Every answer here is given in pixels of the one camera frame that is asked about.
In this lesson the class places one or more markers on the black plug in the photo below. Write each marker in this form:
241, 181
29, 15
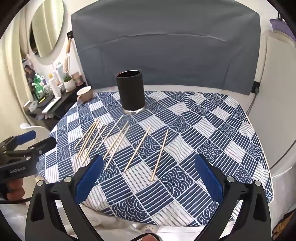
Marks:
255, 87

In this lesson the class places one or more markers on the black wall socket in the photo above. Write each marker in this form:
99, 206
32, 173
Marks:
70, 35

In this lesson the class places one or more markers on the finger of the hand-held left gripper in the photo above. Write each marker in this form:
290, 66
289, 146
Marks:
25, 137
44, 144

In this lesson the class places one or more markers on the blue patterned tablecloth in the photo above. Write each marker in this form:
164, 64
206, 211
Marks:
185, 150

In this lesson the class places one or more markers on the black cylindrical utensil holder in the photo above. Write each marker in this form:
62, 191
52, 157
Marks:
130, 92

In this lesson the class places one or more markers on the small plant in white pot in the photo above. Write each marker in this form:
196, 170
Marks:
68, 84

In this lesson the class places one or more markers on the white chair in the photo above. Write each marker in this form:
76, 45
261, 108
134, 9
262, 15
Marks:
34, 128

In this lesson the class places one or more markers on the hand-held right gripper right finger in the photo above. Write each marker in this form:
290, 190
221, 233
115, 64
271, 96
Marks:
208, 178

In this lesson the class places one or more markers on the beige cup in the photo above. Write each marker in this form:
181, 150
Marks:
84, 95

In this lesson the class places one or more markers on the white remote control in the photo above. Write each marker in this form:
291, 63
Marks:
51, 104

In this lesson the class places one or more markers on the group of wooden chopsticks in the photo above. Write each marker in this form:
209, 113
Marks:
137, 148

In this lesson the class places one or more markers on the green packet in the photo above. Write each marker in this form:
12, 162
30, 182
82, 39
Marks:
38, 87

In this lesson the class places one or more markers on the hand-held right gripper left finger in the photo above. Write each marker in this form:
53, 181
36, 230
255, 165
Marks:
90, 179

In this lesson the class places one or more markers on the round white-framed mirror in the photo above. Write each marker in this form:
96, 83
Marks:
47, 25

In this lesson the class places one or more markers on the brown box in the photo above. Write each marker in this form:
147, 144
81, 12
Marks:
76, 78

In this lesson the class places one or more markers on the grey upholstered headboard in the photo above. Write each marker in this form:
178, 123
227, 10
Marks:
166, 51

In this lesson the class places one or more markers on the person's left hand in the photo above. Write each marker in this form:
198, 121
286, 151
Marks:
16, 190

